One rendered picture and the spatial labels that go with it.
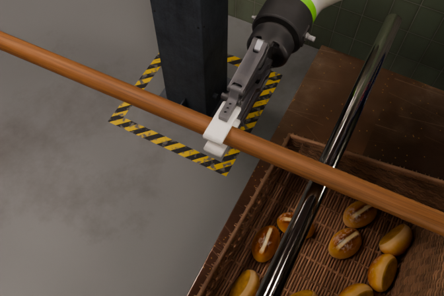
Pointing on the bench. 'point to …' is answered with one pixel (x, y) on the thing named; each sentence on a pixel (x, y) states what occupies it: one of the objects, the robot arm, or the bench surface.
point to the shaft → (182, 113)
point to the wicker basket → (424, 192)
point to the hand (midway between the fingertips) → (221, 129)
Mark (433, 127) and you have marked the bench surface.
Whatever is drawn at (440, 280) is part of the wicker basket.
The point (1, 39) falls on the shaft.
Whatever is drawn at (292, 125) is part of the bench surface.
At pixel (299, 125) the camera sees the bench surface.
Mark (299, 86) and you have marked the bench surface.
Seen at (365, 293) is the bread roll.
